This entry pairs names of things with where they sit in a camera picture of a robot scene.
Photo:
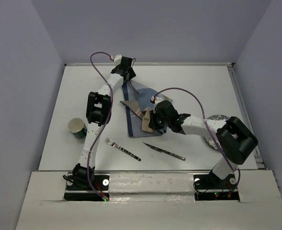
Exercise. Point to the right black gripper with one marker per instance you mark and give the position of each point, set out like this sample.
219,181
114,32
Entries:
152,123

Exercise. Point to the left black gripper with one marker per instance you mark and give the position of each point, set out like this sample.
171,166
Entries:
131,74

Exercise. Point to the blue beige plaid cloth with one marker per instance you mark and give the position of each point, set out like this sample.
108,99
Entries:
136,100

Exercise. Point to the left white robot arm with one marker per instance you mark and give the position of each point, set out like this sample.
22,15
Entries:
98,114

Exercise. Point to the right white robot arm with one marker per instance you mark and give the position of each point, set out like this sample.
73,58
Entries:
232,138

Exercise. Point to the blue floral ceramic plate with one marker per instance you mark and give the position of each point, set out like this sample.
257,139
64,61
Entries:
209,141

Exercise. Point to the paper cup green base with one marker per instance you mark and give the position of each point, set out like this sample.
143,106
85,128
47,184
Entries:
77,127

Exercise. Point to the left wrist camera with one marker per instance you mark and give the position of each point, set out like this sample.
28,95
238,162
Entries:
116,59

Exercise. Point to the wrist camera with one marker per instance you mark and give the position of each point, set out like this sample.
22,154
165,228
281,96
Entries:
154,98
116,59

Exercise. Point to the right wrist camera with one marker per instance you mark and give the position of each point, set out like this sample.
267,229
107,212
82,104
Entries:
154,98

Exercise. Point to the steak knife patterned handle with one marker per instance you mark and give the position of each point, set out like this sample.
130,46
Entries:
165,152

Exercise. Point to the silver fork patterned handle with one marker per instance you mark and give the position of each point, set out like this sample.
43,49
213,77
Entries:
115,145

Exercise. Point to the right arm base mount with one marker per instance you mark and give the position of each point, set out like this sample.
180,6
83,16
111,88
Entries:
215,189

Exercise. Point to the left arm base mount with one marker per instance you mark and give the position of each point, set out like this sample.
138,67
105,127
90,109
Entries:
81,191

